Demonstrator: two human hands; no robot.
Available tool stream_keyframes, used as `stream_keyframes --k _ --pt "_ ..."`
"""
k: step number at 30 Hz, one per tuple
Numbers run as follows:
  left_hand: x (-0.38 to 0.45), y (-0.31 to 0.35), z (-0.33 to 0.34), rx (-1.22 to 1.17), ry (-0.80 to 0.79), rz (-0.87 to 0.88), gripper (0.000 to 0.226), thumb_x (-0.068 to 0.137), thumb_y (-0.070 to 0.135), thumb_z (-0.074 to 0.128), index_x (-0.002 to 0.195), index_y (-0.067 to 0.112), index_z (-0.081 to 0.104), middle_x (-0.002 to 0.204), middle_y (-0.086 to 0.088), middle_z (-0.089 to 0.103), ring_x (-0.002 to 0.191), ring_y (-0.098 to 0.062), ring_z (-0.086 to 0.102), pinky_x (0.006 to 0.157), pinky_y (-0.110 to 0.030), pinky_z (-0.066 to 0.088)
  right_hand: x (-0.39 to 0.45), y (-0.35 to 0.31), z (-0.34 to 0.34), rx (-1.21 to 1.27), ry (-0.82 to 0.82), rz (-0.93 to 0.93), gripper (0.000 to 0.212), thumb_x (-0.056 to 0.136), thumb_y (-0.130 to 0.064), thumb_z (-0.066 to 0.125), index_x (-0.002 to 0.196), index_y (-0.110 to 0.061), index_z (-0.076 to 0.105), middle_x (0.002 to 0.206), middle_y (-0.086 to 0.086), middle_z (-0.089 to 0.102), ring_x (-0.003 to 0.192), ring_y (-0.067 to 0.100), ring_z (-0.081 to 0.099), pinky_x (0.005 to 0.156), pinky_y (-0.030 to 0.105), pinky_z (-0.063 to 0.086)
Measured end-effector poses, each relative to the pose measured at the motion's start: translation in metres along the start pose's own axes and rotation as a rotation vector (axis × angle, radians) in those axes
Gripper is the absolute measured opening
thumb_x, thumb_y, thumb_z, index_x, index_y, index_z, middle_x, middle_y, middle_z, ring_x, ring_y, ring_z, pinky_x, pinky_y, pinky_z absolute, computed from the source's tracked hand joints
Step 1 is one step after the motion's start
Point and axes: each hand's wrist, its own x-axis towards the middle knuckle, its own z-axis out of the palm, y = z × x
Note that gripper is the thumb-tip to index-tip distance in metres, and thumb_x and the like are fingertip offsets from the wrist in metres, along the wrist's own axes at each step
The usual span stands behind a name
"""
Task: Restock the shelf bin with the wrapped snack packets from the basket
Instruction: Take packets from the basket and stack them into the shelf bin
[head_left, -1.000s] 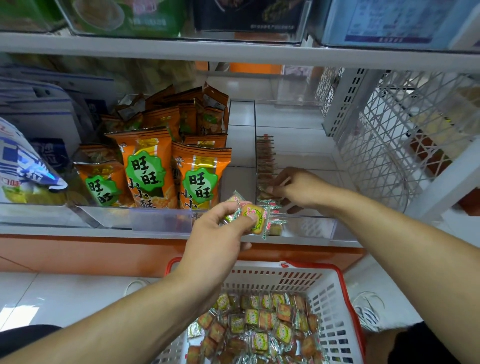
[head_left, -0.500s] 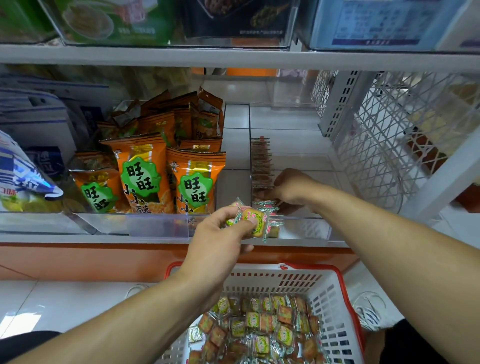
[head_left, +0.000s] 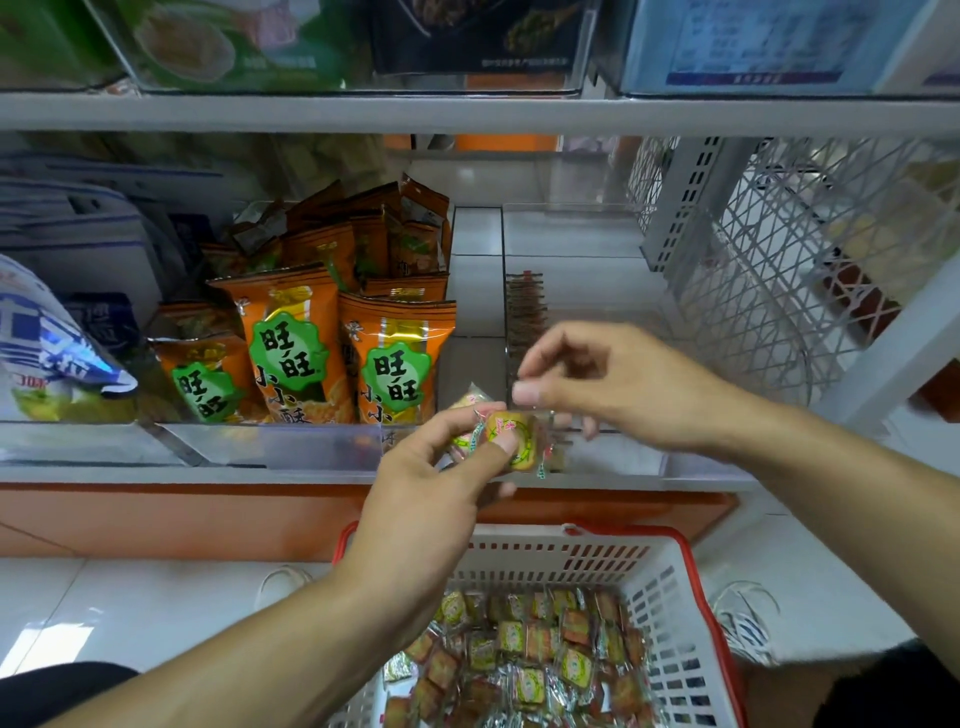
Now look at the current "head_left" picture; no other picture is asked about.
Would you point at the person's left hand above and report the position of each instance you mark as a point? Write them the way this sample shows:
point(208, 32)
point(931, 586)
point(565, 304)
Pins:
point(428, 510)

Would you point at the person's right hand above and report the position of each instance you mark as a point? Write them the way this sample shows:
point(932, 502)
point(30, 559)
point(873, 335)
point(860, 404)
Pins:
point(645, 383)

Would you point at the bundle of snack packets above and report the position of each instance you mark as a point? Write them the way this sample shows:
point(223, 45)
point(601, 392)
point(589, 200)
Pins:
point(513, 435)

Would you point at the row of small snack packets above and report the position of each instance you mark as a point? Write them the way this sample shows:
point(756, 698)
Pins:
point(525, 308)

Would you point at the pile of small snack packets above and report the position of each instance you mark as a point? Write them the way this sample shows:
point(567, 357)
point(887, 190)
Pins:
point(525, 660)

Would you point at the white basket with red rim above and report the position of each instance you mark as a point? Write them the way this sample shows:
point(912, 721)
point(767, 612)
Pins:
point(683, 600)

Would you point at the white metal shelf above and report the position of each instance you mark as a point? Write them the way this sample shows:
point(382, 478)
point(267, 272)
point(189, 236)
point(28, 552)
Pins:
point(450, 113)

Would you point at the person's right forearm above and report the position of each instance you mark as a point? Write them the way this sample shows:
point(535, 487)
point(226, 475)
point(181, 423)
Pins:
point(855, 510)

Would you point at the person's left forearm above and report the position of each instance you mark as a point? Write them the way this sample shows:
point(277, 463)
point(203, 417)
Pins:
point(225, 660)

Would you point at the person's left shoe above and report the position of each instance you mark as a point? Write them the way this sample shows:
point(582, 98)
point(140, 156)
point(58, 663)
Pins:
point(285, 578)

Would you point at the person's shoe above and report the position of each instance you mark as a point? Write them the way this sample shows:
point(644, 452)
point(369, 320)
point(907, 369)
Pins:
point(747, 623)
point(285, 578)

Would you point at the clear plastic shelf front guard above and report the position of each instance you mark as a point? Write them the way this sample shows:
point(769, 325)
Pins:
point(255, 446)

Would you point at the person's right shoe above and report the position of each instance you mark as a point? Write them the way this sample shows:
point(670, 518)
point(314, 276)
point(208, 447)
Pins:
point(747, 623)

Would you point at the orange shelf base panel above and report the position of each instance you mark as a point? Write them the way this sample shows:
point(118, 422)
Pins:
point(150, 522)

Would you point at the person's black shorts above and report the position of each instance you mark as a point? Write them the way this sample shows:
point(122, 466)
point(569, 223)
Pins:
point(60, 698)

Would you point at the white perforated side panel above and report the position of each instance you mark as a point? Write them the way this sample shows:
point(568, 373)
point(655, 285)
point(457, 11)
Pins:
point(780, 255)

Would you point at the group of orange snack bags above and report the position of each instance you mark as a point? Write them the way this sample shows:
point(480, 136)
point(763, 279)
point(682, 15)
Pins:
point(293, 353)

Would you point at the blue product box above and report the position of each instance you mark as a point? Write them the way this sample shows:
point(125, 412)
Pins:
point(750, 45)

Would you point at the black product box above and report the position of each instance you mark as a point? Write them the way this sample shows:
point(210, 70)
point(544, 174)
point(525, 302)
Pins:
point(480, 38)

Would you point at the blue white snack bag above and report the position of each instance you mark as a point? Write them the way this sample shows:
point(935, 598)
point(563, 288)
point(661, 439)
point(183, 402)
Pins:
point(53, 353)

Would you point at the green white product box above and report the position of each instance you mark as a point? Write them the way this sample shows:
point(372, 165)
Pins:
point(225, 45)

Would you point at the dark green product bag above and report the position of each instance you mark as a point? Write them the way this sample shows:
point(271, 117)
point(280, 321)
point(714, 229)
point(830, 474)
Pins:
point(45, 45)

